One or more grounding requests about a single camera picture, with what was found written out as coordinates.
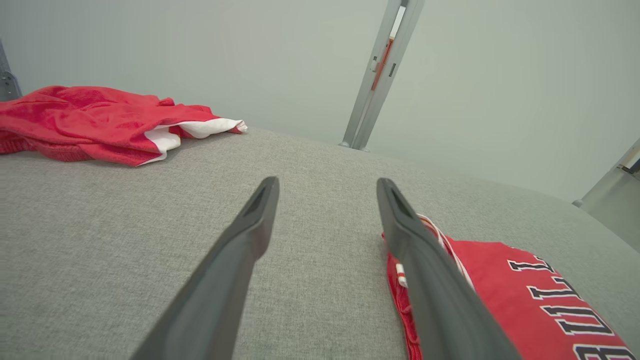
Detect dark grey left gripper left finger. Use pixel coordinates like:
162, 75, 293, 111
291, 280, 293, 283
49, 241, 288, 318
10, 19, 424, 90
130, 176, 281, 360

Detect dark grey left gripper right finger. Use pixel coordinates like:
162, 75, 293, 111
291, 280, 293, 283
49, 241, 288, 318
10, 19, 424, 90
376, 177, 523, 360

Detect red Bulls jersey white sleeves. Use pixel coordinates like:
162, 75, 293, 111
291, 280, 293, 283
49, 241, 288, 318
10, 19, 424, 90
382, 214, 638, 360

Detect red shorts white side stripe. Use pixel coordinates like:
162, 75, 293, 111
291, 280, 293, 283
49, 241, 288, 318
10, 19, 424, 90
0, 85, 248, 167

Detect grey single partition post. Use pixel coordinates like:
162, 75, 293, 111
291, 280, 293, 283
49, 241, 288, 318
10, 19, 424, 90
572, 139, 640, 253

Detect grey double partition post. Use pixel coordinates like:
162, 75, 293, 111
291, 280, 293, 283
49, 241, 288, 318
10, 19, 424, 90
339, 0, 427, 152

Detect grey metal post bracket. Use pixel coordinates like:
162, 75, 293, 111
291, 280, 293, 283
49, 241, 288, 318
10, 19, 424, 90
0, 40, 24, 102

